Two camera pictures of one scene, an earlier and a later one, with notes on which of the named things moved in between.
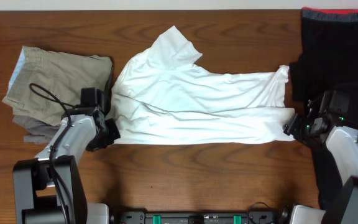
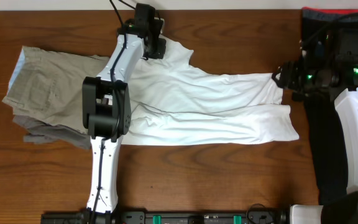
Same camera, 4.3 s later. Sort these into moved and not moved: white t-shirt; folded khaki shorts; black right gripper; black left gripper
Moved: black left gripper; black right gripper
Not moved: folded khaki shorts; white t-shirt
